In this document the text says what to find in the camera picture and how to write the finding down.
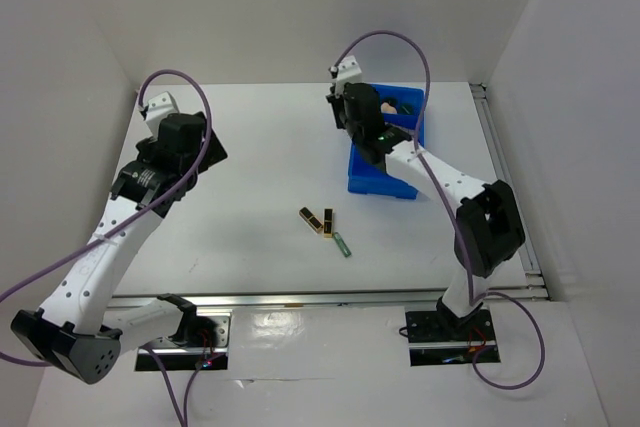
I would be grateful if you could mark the beige makeup sponge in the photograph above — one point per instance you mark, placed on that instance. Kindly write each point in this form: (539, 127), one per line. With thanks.
(388, 108)

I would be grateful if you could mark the black gold lipstick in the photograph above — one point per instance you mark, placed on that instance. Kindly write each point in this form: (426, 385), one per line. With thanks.
(311, 220)
(328, 223)

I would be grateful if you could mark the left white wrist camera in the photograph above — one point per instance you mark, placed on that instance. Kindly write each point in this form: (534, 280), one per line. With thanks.
(158, 107)

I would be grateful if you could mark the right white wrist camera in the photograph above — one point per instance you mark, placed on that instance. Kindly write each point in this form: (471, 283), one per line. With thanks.
(347, 71)

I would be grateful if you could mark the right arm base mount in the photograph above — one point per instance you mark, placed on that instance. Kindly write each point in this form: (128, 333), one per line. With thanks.
(429, 344)

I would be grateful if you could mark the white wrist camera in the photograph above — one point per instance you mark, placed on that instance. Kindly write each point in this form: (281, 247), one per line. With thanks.
(158, 107)
(347, 71)

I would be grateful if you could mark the blue plastic organizer bin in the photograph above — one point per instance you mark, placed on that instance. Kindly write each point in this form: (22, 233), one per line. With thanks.
(389, 181)

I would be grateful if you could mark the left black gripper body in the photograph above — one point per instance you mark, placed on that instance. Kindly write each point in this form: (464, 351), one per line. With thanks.
(145, 147)

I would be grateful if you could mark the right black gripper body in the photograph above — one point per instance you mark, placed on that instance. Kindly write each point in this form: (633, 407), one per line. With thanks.
(351, 126)

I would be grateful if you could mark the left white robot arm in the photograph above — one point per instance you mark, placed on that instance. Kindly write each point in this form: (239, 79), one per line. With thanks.
(70, 330)

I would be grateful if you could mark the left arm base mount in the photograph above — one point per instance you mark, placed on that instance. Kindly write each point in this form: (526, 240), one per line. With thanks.
(203, 344)

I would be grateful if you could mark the aluminium rail front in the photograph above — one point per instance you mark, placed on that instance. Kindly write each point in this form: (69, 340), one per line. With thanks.
(535, 292)

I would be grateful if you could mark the green clear tube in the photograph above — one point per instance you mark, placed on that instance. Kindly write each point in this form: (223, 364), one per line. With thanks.
(344, 249)

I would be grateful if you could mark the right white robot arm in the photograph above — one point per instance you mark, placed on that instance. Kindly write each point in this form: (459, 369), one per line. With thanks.
(488, 229)

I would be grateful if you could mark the aluminium rail right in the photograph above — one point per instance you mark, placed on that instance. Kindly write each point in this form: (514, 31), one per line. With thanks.
(533, 273)

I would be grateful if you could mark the aluminium rail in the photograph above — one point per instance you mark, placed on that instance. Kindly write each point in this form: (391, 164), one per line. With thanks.
(535, 292)
(533, 273)

